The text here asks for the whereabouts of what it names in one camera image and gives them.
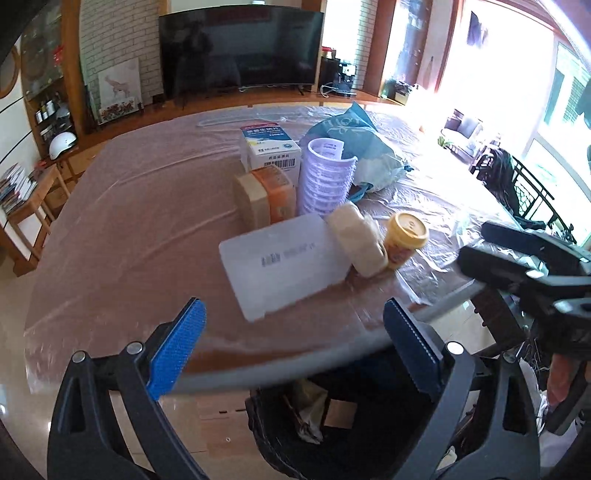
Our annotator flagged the white translucent plastic box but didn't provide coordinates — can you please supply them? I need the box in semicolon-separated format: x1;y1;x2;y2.
218;213;352;323

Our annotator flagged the white helmet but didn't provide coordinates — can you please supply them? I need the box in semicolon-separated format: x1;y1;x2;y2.
49;131;78;161

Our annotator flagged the black metal chair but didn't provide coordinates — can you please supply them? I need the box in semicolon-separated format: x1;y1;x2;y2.
487;148;575;241

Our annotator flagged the framed horse picture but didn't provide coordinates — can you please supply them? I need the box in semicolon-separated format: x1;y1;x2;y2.
96;58;143;124

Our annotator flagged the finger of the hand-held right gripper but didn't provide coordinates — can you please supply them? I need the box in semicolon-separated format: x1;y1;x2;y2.
480;222;591;261
457;244;561;298

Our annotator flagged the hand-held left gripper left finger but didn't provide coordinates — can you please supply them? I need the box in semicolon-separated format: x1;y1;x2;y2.
46;298;207;480

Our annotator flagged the stack of magazines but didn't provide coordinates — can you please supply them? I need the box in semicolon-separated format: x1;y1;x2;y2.
0;164;38;217

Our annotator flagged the yellow drink can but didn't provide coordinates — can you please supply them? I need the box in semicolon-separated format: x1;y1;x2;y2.
384;211;430;271

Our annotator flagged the purple hair roller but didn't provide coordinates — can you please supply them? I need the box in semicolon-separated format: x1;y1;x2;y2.
297;137;359;217

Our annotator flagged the black television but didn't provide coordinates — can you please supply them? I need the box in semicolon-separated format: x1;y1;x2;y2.
158;8;325;101

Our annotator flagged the crumpled paper scrap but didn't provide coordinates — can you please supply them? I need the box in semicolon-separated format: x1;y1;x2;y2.
281;381;329;445

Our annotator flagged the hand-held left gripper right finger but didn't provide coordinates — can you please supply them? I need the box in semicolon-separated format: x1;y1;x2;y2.
383;298;542;480

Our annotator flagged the blue plastic bag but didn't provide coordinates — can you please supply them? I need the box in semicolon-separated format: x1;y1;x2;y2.
300;102;410;193

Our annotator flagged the person's right hand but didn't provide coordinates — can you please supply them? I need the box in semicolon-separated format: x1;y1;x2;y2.
549;353;579;408

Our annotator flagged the black coffee machine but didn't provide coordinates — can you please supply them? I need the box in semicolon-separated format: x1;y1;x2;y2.
331;59;357;96

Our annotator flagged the wooden side table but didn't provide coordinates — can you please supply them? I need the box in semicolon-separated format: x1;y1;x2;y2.
0;162;71;278

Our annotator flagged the dark armchair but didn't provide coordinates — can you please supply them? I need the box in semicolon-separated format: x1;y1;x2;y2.
441;110;484;155

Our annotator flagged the white medicine box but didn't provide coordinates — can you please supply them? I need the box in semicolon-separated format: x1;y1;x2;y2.
239;123;303;175

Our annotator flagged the black trash bin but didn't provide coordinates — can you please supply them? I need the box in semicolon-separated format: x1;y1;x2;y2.
245;362;446;480

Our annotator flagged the clear plastic table cover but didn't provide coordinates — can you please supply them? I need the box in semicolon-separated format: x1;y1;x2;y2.
23;104;522;370

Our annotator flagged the cream tissue pack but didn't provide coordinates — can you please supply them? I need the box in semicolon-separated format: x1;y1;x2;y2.
327;202;389;278

